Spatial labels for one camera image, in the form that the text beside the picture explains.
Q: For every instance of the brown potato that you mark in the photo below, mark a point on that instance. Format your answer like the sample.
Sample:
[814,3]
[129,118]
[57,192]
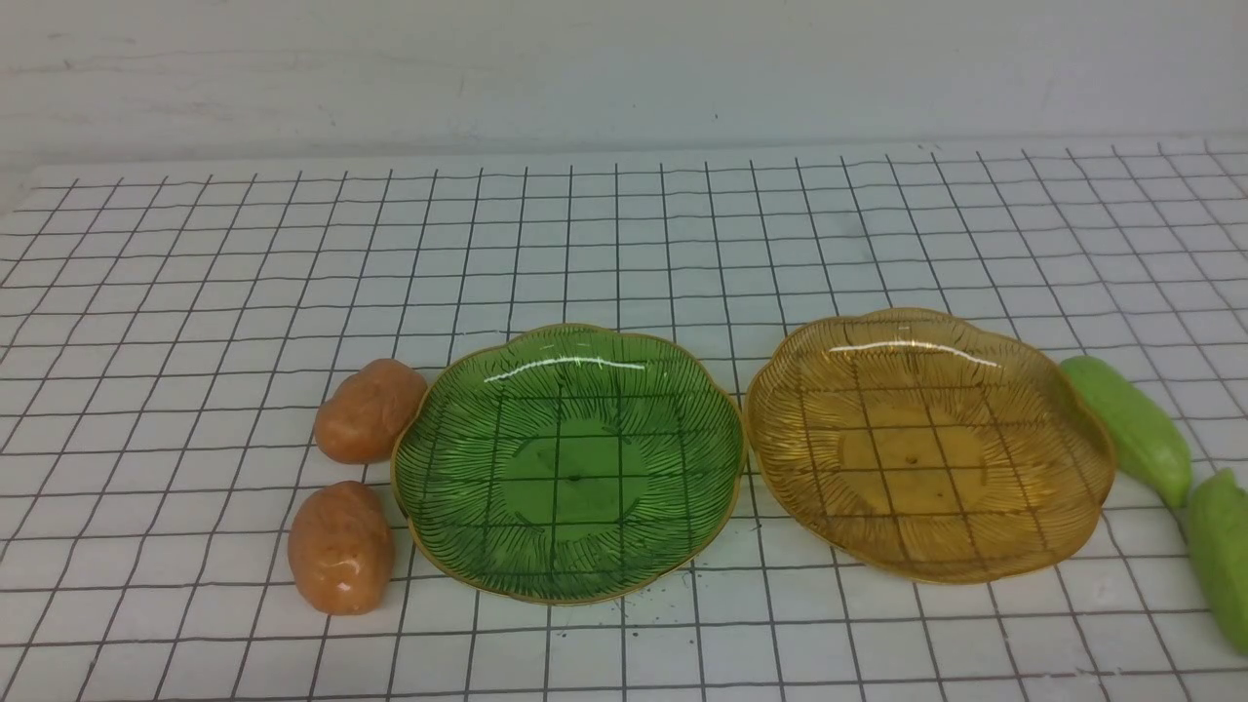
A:
[341,550]
[360,423]

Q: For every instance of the long green gourd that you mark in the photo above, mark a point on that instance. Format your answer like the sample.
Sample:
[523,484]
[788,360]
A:
[1150,448]

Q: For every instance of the short green gourd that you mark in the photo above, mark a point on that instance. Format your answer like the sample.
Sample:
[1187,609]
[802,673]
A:
[1217,532]

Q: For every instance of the green glass plate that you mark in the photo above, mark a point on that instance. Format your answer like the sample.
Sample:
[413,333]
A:
[570,465]

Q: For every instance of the amber glass plate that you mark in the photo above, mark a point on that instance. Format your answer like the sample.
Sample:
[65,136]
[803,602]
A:
[926,446]

